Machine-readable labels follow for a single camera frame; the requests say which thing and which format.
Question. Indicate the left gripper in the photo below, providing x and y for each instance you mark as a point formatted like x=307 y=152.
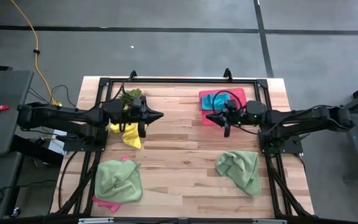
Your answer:
x=117 y=112

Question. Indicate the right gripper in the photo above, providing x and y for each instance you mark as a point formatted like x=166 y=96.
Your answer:
x=256 y=112

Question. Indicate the blue microfiber towel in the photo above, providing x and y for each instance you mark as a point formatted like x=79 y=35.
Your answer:
x=208 y=102

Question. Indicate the green microfiber towel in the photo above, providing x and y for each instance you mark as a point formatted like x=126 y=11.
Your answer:
x=238 y=171
x=118 y=182

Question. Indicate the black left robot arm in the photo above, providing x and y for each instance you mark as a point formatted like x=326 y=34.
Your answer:
x=57 y=113

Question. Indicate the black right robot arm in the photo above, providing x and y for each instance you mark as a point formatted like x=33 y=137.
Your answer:
x=306 y=116

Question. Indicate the yellow microfiber towel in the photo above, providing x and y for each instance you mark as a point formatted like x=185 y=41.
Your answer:
x=132 y=138

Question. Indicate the pink microfiber towel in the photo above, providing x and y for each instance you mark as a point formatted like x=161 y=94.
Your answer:
x=107 y=204

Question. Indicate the succulent plant in black pot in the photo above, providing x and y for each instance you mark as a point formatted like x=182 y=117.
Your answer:
x=130 y=94

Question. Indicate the pink plastic bin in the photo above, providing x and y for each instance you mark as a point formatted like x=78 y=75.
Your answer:
x=239 y=93

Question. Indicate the white power adapter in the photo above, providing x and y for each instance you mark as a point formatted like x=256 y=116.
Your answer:
x=56 y=143

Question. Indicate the dark grey side table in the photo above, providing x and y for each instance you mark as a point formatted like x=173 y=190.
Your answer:
x=14 y=93

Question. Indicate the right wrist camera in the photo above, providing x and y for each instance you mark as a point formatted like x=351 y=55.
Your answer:
x=232 y=106

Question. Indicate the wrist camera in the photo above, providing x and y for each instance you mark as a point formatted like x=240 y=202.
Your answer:
x=137 y=105
x=232 y=106

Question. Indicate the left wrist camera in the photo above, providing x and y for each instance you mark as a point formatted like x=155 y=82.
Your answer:
x=137 y=105

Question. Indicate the black frame bracket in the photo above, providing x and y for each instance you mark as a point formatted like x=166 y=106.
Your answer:
x=227 y=74
x=133 y=74

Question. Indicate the black aluminium table frame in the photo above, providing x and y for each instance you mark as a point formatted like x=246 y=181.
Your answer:
x=182 y=80

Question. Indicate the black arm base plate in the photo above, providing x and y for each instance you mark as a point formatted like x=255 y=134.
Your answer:
x=287 y=147
x=79 y=144

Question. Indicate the silver metal bracket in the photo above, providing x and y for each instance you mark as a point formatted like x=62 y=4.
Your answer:
x=95 y=221
x=269 y=221

